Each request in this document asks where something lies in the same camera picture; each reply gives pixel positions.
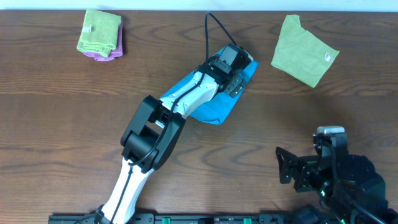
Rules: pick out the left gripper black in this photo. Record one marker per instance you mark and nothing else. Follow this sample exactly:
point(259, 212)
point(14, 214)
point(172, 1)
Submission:
point(236, 86)

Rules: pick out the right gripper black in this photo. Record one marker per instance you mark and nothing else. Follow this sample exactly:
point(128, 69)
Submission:
point(306, 167)

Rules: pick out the blue microfiber cloth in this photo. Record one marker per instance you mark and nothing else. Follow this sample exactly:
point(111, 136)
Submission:
point(214, 109)

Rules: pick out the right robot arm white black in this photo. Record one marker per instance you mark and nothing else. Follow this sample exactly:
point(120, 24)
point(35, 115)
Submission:
point(347, 184)

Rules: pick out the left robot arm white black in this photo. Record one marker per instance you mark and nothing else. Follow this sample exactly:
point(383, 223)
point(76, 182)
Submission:
point(155, 128)

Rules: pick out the green cloth unfolded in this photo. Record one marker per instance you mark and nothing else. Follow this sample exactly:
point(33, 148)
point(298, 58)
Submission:
point(300, 54)

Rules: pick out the pink folded cloth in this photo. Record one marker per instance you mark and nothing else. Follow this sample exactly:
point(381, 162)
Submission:
point(117, 52)

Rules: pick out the green folded cloth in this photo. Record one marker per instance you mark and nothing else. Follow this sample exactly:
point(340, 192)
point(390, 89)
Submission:
point(99, 33)

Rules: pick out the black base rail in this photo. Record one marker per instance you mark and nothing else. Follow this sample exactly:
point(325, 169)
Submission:
point(149, 218)

